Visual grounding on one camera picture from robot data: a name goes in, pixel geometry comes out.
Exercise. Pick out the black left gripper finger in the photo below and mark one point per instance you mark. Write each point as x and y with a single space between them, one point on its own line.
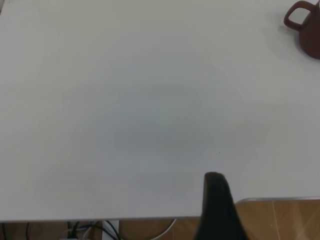
217 212

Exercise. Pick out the red ceramic mug white inside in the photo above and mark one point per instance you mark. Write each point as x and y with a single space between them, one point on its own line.
311 37

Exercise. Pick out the white table leg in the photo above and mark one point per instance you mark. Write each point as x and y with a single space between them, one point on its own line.
115 228

